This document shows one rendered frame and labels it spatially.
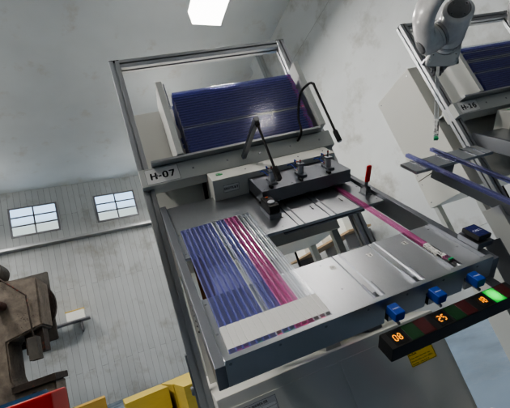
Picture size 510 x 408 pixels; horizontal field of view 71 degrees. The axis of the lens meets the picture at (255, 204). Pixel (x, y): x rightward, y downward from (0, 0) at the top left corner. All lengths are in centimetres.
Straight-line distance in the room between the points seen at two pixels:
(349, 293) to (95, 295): 950
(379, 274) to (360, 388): 37
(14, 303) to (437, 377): 633
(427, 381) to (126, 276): 941
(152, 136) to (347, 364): 112
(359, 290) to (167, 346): 938
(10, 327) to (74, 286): 359
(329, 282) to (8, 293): 636
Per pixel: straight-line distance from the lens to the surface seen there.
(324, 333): 77
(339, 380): 111
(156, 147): 155
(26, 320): 680
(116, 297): 1013
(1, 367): 685
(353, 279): 88
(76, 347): 1004
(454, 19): 126
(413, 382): 122
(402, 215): 118
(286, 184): 120
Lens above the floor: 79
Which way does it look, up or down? 16 degrees up
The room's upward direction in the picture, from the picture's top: 20 degrees counter-clockwise
